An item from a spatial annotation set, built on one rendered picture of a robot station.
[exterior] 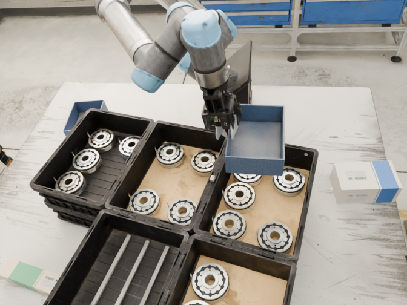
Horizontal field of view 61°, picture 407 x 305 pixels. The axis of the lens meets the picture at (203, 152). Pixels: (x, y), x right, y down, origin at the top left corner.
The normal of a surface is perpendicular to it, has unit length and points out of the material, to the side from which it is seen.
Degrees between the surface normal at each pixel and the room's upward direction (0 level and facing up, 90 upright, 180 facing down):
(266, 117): 90
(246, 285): 0
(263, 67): 0
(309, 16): 90
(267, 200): 0
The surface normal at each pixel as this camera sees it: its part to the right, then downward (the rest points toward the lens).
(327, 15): -0.16, 0.76
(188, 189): -0.11, -0.65
